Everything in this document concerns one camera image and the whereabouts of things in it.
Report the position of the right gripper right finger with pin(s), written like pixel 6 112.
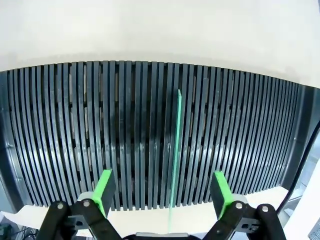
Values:
pixel 222 195

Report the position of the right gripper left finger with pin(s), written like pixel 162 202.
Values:
pixel 100 195

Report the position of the green circuit board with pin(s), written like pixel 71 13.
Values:
pixel 177 137

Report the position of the black slotted board rack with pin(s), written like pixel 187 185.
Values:
pixel 75 125

